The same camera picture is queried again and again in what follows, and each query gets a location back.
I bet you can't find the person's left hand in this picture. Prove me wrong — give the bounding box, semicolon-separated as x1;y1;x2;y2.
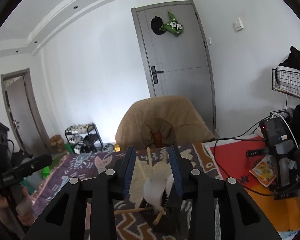
0;183;36;227

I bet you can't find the black perforated utensil holder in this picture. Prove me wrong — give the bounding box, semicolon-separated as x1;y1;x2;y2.
142;189;183;233

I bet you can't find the colourful snack packet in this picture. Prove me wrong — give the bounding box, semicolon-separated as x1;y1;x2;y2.
249;155;276;187

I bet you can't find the patterned woven tablecloth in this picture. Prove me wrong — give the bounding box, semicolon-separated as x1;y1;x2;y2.
31;142;224;240

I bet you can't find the red orange mat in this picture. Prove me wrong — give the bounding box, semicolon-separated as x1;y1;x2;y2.
203;135;300;231

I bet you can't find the green panda bag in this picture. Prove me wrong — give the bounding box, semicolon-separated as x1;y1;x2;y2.
160;12;184;36

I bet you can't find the white wall switch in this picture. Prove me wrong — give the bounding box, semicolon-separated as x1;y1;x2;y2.
234;17;244;31

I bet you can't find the wooden chopstick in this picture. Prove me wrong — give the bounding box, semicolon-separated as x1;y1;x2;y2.
153;206;166;225
147;147;153;167
136;158;151;187
114;207;153;215

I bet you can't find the grey side door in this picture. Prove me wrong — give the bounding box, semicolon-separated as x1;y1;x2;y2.
0;68;53;157

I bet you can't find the grey room door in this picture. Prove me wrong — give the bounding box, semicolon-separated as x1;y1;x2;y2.
132;1;216;131

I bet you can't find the black hat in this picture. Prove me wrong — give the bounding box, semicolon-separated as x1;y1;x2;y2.
151;16;166;35

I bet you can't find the black shoe rack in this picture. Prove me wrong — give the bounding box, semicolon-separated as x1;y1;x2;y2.
64;122;104;154

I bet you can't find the cardboard box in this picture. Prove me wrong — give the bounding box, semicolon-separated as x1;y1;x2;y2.
50;134;66;153

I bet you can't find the black wire wall basket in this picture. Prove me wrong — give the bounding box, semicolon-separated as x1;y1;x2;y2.
271;66;300;99

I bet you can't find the white plastic spoon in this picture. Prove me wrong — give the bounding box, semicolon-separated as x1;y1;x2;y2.
165;174;174;196

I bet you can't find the white plastic fork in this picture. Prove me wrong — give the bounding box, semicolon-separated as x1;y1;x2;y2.
143;178;166;208

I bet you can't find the tan cushioned chair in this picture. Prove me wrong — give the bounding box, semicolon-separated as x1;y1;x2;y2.
115;96;214;150

